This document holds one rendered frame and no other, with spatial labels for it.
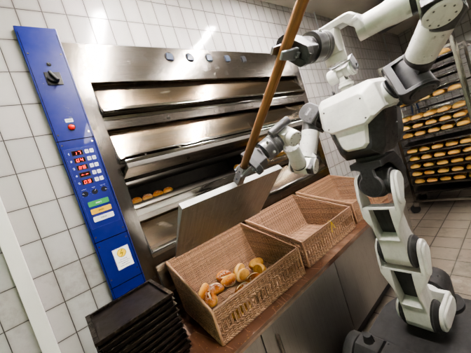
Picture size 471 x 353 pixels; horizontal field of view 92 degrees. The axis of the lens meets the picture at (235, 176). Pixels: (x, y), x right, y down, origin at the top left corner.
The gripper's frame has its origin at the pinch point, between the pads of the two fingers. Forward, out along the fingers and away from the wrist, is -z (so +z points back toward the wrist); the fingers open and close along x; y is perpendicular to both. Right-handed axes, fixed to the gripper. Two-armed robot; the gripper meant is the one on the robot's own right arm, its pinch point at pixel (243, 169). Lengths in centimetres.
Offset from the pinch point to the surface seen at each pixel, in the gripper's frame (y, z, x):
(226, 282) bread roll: -55, -43, -18
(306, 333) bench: -55, -25, -61
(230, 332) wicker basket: -27, -47, -39
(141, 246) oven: -31, -64, 21
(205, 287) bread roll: -49, -53, -14
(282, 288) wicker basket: -44, -20, -40
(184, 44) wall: -9, 34, 109
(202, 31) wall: -14, 53, 117
